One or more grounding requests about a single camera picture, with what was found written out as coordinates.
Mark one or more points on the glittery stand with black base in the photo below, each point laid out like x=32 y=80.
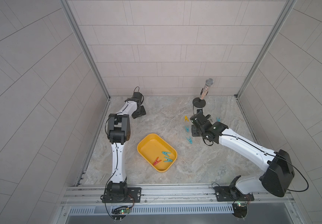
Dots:
x=200 y=101

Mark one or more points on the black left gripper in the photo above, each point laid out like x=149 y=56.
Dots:
x=142 y=112

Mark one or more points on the yellow plastic storage box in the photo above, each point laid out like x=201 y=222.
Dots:
x=151 y=147

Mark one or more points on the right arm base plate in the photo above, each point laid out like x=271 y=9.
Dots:
x=227 y=194

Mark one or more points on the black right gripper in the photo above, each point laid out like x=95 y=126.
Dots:
x=193 y=133

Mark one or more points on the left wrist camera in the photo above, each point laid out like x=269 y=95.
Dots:
x=138 y=97

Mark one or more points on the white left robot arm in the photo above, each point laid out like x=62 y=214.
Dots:
x=118 y=131

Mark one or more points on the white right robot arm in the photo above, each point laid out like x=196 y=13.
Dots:
x=276 y=168

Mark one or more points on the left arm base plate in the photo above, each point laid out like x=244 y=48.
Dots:
x=121 y=195

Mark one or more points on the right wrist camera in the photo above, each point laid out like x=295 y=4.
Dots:
x=199 y=119

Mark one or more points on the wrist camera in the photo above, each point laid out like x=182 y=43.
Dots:
x=138 y=97
x=199 y=119

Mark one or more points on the aluminium front rail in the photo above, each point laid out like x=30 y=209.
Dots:
x=150 y=194

